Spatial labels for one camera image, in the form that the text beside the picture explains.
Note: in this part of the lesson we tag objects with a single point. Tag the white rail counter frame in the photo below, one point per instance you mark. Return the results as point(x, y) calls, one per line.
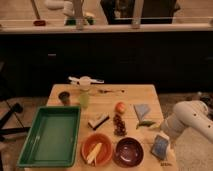
point(17, 16)

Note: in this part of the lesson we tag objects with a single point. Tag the blue folded cloth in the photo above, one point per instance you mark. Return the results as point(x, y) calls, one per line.
point(141, 111)

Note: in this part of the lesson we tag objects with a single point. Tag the red bowl on counter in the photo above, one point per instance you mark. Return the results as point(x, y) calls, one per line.
point(39, 23)

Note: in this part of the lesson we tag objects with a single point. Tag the purple bowl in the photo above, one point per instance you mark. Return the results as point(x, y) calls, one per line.
point(128, 152)

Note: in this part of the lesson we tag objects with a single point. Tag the small dark cup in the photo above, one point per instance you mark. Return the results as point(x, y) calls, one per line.
point(64, 98)

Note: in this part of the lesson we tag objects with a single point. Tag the yellow banana piece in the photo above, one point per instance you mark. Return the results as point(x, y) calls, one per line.
point(93, 154)

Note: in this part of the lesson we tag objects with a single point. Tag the red apple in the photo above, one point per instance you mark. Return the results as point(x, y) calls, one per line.
point(120, 108)

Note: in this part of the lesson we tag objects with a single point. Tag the black chair base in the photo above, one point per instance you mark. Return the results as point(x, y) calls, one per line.
point(10, 122)

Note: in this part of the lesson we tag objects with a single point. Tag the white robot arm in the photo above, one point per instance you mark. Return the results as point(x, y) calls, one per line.
point(188, 114)

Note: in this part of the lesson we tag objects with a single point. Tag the green pea pod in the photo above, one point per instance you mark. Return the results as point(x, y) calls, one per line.
point(145, 123)

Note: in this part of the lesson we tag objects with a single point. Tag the black white eraser block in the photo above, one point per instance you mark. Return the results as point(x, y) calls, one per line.
point(96, 122)

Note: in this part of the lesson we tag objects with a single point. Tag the green plastic tray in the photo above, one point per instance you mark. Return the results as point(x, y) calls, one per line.
point(52, 138)

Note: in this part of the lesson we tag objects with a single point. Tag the dark grape bunch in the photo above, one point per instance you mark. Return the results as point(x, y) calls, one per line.
point(120, 129)

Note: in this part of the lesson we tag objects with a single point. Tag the blue sponge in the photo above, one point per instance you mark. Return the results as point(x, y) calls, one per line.
point(159, 147)

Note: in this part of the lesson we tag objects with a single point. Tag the orange bowl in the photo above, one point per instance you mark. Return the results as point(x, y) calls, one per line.
point(106, 152)

